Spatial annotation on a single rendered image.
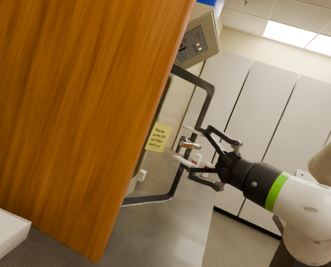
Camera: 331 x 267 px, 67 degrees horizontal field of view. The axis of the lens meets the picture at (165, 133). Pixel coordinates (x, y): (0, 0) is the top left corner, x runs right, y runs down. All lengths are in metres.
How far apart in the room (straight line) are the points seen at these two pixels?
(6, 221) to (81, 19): 0.42
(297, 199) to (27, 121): 0.57
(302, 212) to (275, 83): 3.23
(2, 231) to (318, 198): 0.57
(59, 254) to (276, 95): 3.40
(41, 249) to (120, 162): 0.23
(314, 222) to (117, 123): 0.40
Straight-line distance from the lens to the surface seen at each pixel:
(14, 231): 0.57
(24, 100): 0.62
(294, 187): 0.56
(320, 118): 3.80
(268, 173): 0.57
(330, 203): 0.55
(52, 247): 0.61
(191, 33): 0.61
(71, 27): 0.57
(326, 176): 1.21
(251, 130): 3.65
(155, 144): 0.68
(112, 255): 0.63
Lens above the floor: 1.31
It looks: 8 degrees down
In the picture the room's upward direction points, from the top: 21 degrees clockwise
